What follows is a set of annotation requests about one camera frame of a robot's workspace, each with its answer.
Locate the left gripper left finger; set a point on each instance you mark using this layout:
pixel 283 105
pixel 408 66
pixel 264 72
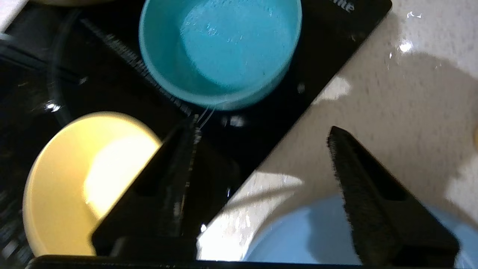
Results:
pixel 149 213

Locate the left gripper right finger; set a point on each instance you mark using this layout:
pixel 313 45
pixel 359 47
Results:
pixel 392 224

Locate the blue round plate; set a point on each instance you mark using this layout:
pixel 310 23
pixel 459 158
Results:
pixel 317 239

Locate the yellow plastic bowl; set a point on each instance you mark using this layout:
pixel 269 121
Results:
pixel 67 179

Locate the teal bowl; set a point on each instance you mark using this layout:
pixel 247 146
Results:
pixel 224 48

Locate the black induction cooktop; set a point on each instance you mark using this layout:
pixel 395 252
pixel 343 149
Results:
pixel 112 74

